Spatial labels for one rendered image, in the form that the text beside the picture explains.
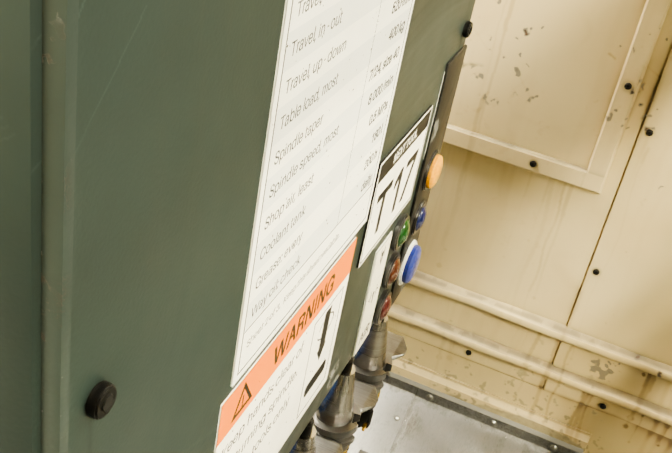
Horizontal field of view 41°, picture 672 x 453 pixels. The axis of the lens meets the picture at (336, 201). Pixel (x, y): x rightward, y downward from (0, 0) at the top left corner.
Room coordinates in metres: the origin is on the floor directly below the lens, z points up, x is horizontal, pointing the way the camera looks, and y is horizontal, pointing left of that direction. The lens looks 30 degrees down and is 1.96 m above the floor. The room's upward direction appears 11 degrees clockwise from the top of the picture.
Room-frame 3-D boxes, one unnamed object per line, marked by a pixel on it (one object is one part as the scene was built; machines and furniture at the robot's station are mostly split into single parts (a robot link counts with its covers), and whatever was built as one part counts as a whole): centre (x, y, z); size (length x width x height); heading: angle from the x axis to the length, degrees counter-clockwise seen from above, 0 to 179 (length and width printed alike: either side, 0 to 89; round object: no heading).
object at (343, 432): (0.78, -0.04, 1.21); 0.06 x 0.06 x 0.03
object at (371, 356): (0.88, -0.08, 1.26); 0.04 x 0.04 x 0.07
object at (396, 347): (0.94, -0.09, 1.21); 0.07 x 0.05 x 0.01; 73
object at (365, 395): (0.83, -0.06, 1.21); 0.07 x 0.05 x 0.01; 73
